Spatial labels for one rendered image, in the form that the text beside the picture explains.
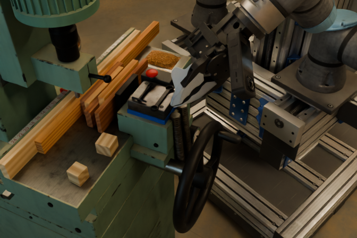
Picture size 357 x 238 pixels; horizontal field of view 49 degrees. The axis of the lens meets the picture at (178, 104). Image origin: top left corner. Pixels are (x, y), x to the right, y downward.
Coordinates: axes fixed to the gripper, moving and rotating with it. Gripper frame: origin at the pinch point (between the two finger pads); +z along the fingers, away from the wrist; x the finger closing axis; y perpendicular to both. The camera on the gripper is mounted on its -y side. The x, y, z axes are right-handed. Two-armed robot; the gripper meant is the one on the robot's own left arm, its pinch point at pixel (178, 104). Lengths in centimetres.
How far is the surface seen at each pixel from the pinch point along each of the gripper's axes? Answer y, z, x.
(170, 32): 173, 32, -158
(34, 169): 11.9, 36.3, 3.7
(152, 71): 20.1, 5.2, -10.3
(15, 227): 18, 67, -12
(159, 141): 7.0, 14.5, -14.6
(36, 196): 5.9, 37.9, 3.5
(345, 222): -10, 13, -140
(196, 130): 22, 17, -46
